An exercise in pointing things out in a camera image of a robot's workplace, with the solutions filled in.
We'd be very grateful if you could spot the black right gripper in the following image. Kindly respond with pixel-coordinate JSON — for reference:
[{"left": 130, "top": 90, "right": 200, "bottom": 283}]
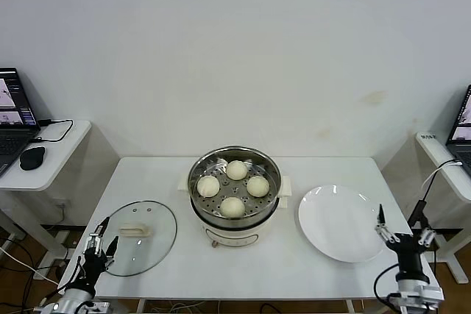
[{"left": 374, "top": 203, "right": 438, "bottom": 282}]

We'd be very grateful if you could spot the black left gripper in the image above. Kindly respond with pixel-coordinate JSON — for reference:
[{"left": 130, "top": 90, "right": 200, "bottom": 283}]
[{"left": 81, "top": 216, "right": 121, "bottom": 286}]

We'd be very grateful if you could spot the round glass pot lid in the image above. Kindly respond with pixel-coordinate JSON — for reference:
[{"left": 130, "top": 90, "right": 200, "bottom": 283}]
[{"left": 93, "top": 200, "right": 178, "bottom": 277}]

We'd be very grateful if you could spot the white steamed baozi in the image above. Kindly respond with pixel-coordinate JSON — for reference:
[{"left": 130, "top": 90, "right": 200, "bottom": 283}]
[
  {"left": 219, "top": 196, "right": 247, "bottom": 219},
  {"left": 225, "top": 160, "right": 248, "bottom": 182},
  {"left": 245, "top": 175, "right": 269, "bottom": 197},
  {"left": 196, "top": 175, "right": 221, "bottom": 198}
]

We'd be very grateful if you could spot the perforated steel steamer basket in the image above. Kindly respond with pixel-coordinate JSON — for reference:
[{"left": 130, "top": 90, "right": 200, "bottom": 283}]
[{"left": 188, "top": 145, "right": 283, "bottom": 226}]

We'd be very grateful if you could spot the white floor power strip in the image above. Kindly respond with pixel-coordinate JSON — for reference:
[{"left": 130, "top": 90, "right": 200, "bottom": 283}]
[{"left": 32, "top": 259, "right": 71, "bottom": 281}]

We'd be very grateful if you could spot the large white plate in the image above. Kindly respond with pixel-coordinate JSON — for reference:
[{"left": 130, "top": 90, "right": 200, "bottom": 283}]
[{"left": 297, "top": 184, "right": 389, "bottom": 264}]

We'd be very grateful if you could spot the white rectangular table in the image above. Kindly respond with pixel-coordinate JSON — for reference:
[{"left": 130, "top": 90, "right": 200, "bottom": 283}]
[{"left": 57, "top": 156, "right": 442, "bottom": 314}]

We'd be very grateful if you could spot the white side desk with label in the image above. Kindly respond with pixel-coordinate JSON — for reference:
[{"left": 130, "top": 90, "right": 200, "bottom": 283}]
[{"left": 410, "top": 130, "right": 471, "bottom": 285}]

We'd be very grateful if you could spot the white side desk with mouse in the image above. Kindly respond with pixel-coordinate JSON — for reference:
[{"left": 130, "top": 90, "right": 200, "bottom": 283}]
[{"left": 0, "top": 119, "right": 93, "bottom": 267}]

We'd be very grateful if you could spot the black computer mouse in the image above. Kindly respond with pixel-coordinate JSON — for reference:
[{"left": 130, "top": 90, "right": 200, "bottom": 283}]
[{"left": 19, "top": 146, "right": 46, "bottom": 171}]

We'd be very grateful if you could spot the cream electric cooker base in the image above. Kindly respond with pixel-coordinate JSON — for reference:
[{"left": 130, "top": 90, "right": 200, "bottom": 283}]
[{"left": 177, "top": 174, "right": 294, "bottom": 249}]

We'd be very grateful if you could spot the black laptop beside mouse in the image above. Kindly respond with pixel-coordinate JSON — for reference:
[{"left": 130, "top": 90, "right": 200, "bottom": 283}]
[{"left": 0, "top": 67, "right": 41, "bottom": 178}]

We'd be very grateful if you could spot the black power adapter cable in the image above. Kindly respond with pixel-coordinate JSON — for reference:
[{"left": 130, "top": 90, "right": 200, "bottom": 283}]
[{"left": 407, "top": 167, "right": 442, "bottom": 229}]

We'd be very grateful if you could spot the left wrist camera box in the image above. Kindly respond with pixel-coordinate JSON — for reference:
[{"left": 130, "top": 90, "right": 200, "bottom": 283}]
[{"left": 86, "top": 301, "right": 111, "bottom": 314}]

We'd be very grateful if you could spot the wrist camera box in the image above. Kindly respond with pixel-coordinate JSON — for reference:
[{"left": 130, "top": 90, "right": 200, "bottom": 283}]
[
  {"left": 86, "top": 301, "right": 111, "bottom": 314},
  {"left": 415, "top": 285, "right": 445, "bottom": 307}
]

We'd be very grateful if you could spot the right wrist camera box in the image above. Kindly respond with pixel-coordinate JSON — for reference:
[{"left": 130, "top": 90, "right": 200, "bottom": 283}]
[{"left": 415, "top": 285, "right": 445, "bottom": 307}]

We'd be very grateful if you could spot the thin laptop charging cable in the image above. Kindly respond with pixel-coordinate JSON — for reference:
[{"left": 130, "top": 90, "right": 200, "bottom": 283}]
[{"left": 420, "top": 159, "right": 464, "bottom": 192}]

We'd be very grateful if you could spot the dark laptop with thin cable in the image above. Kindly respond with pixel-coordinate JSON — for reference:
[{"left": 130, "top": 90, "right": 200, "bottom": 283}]
[{"left": 445, "top": 84, "right": 471, "bottom": 177}]

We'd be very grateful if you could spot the black looped usb cable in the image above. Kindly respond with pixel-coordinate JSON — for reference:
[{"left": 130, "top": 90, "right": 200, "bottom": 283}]
[{"left": 29, "top": 118, "right": 74, "bottom": 144}]

